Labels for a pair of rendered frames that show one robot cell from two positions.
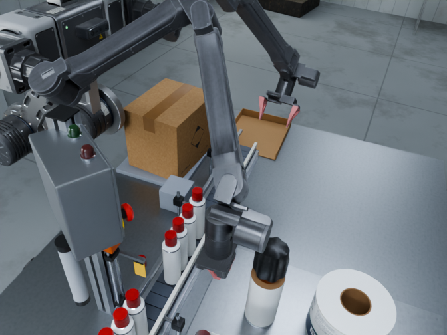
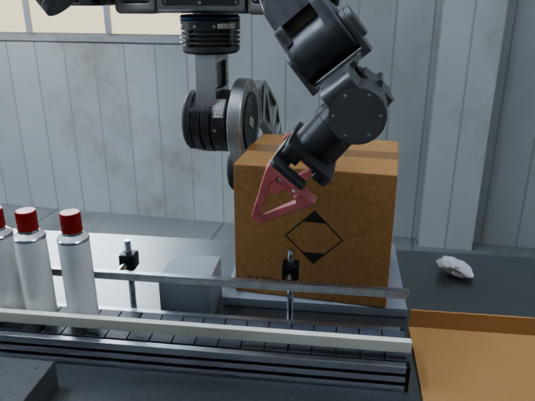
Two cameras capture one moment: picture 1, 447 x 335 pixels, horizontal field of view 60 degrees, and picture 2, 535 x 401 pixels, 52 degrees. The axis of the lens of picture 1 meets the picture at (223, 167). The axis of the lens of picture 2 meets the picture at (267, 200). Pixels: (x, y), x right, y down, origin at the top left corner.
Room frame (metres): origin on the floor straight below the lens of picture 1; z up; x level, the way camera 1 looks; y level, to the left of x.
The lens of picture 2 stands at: (1.03, -0.80, 1.42)
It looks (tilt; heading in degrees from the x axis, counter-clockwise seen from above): 21 degrees down; 79
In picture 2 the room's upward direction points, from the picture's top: straight up
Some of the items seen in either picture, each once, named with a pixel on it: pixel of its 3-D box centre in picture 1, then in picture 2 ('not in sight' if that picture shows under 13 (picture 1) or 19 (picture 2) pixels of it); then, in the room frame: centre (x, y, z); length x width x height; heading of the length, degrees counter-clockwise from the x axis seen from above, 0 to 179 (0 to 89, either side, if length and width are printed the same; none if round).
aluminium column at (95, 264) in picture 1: (90, 230); not in sight; (0.61, 0.31, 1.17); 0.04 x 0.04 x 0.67; 72
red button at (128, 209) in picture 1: (124, 213); not in sight; (0.53, 0.19, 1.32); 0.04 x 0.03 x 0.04; 37
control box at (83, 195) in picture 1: (79, 189); not in sight; (0.53, 0.27, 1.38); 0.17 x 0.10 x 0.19; 37
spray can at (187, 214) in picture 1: (187, 230); (34, 266); (0.80, 0.10, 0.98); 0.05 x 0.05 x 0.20
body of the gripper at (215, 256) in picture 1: (218, 243); not in sight; (0.52, 0.00, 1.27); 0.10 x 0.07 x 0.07; 163
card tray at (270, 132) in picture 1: (257, 131); (513, 369); (1.56, -0.15, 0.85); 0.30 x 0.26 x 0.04; 162
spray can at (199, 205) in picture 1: (197, 213); (77, 268); (0.87, 0.07, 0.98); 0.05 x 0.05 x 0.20
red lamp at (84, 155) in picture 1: (87, 151); not in sight; (0.52, 0.23, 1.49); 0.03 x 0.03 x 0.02
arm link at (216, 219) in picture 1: (222, 223); not in sight; (0.52, -0.01, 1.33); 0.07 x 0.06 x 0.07; 69
